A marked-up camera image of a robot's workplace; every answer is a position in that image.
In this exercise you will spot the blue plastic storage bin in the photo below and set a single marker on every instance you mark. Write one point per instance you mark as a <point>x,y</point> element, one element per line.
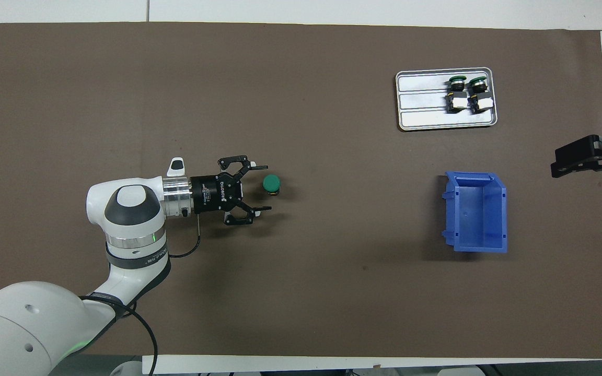
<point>481,214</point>

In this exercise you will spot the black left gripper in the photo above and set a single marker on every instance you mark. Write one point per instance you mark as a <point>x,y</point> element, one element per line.
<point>217,193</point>

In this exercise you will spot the brown paper table mat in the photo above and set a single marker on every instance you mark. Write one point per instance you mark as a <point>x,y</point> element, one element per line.
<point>358,271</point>

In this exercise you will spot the grey metal tray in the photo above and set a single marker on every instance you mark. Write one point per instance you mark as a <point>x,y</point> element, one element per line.
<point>421,104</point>

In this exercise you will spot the green push button switch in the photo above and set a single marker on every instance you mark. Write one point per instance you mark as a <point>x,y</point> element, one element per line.
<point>456,96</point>
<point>271,183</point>
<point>479,96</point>

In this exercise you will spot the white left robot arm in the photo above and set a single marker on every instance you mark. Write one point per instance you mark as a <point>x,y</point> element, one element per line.
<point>128,230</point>

